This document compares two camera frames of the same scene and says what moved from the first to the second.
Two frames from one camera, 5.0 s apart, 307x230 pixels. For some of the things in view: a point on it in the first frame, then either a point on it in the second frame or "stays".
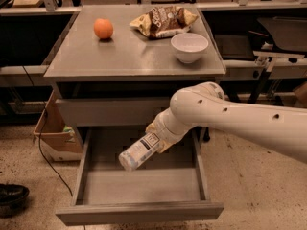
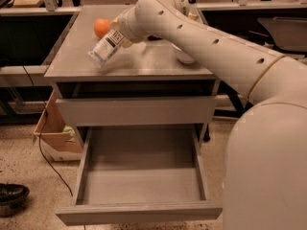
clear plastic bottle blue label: (130, 158) -> (104, 48)
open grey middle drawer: (171, 186) stays
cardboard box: (58, 134) stays
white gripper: (165, 126) -> (124, 26)
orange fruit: (103, 28) stays
